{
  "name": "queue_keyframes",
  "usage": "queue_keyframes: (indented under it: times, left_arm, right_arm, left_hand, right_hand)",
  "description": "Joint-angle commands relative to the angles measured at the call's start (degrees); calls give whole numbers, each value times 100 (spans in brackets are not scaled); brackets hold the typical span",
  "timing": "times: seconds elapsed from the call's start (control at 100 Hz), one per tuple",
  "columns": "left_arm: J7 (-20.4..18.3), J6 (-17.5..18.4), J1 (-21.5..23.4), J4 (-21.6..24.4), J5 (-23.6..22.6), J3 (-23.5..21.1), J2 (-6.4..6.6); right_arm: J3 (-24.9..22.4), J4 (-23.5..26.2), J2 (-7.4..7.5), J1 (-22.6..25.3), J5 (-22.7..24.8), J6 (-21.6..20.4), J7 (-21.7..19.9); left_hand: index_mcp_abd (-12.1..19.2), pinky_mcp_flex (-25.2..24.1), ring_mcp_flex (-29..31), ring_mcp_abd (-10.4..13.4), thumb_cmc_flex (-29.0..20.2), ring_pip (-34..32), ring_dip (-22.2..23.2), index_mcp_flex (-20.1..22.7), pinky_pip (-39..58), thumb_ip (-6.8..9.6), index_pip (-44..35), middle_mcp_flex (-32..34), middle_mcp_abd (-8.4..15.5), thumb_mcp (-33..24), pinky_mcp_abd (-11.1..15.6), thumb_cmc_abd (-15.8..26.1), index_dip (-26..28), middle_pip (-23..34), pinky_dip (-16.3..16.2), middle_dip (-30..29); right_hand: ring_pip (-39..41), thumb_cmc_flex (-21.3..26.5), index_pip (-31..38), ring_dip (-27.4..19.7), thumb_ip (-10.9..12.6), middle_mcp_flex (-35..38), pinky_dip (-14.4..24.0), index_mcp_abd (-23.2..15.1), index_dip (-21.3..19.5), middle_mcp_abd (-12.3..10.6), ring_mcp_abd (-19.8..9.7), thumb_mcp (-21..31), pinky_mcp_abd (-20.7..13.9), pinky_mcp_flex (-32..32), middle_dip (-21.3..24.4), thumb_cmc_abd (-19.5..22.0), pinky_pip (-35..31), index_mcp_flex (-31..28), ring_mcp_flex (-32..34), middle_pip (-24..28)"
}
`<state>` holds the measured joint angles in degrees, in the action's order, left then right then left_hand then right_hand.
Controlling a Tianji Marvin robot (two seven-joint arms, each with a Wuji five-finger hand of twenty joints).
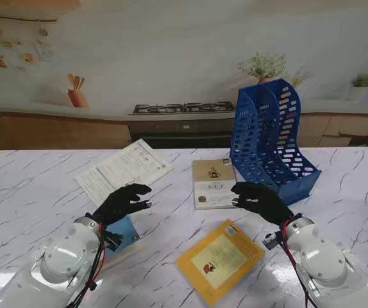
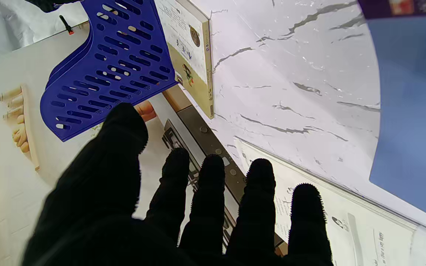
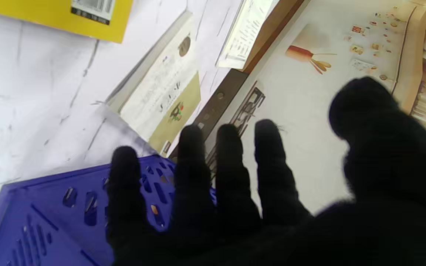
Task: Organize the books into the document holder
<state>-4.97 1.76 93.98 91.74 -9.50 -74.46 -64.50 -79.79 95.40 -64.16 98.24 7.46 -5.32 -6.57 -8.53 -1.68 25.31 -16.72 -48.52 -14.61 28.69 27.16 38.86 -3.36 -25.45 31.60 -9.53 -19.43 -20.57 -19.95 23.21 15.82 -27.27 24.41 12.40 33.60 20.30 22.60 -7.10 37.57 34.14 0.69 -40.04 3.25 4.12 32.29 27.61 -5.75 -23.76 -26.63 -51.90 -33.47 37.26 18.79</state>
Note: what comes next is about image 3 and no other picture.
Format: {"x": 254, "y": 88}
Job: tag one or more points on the white printed paper sheet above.
{"x": 248, "y": 29}

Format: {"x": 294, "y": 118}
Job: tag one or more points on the large illustrated picture book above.
{"x": 309, "y": 96}

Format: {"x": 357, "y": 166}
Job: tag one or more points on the yellow cover book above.
{"x": 50, "y": 16}

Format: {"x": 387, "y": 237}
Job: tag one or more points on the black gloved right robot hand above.
{"x": 383, "y": 221}

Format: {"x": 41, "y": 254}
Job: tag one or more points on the blue perforated plastic file rack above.
{"x": 50, "y": 221}

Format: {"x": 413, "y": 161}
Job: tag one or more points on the beige Little Prince book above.
{"x": 161, "y": 88}

